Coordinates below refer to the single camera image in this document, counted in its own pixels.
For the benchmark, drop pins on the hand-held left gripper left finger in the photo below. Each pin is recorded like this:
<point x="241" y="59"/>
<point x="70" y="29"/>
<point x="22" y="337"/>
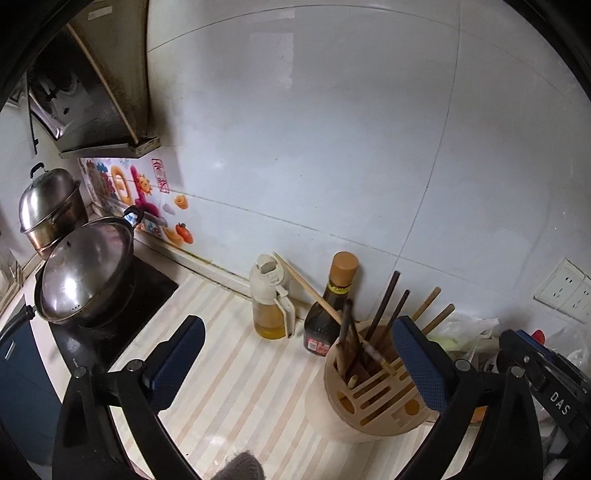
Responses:
<point x="178" y="364"/>

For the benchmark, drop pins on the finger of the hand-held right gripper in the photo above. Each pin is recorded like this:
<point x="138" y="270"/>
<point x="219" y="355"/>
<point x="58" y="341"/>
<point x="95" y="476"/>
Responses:
<point x="525" y="335"/>
<point x="517" y="353"/>

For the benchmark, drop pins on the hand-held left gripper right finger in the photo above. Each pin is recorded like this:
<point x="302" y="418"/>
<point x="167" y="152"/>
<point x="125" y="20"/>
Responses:
<point x="420" y="364"/>

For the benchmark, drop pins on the set of mixed chopsticks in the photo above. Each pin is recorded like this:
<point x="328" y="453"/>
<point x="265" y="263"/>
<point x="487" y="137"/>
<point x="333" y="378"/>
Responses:
<point x="385" y="304"/>

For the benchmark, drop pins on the beige utensil holder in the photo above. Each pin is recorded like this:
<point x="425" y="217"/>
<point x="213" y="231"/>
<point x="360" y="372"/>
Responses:
<point x="341" y="410"/>

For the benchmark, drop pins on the light bamboo chopstick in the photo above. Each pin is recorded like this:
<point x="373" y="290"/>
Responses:
<point x="318" y="297"/>

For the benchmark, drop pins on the red cap bottle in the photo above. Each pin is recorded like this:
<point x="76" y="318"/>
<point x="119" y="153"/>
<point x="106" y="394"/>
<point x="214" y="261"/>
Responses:
<point x="539" y="334"/>

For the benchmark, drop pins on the orange seasoning packet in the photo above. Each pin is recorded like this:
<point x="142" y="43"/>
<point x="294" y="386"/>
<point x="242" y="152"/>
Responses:
<point x="466" y="330"/>

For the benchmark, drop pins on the cat printed striped mat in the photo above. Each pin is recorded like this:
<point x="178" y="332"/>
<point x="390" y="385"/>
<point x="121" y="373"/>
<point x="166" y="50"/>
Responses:
<point x="240" y="378"/>

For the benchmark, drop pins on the black induction cooktop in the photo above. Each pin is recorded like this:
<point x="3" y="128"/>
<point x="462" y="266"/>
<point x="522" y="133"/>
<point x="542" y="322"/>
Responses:
<point x="147" y="295"/>

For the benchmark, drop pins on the black wok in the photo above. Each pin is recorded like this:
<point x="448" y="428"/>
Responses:
<point x="115" y="295"/>

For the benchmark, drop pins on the dark sauce bottle brown cap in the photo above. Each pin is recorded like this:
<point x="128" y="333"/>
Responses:
<point x="330" y="314"/>

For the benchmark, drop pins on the clear oil dispenser bottle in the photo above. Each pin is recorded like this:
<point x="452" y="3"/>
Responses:
<point x="268" y="304"/>

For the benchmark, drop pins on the grey fuzzy sleeve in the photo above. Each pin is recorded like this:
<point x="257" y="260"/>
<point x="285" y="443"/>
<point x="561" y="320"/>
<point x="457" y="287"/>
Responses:
<point x="242" y="467"/>

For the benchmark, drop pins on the steel wok lid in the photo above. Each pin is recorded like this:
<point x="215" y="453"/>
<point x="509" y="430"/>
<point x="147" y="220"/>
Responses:
<point x="83" y="267"/>

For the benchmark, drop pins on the blue kitchen cabinet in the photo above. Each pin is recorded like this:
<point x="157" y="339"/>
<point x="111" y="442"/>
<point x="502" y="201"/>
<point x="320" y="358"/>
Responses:
<point x="18" y="392"/>

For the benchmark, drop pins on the steel steamer pot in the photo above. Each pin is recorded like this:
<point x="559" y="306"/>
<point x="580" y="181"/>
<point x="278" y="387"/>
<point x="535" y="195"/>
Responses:
<point x="48" y="207"/>

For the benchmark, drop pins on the black range hood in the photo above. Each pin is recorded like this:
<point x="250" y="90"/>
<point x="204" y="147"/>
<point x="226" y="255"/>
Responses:
<point x="92" y="92"/>

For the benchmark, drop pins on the white wall outlet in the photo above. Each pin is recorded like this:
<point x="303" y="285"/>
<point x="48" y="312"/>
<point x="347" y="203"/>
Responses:
<point x="582" y="301"/>
<point x="557" y="286"/>

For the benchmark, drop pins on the colourful wall sticker sheet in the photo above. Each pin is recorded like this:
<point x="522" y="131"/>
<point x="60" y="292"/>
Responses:
<point x="124" y="189"/>

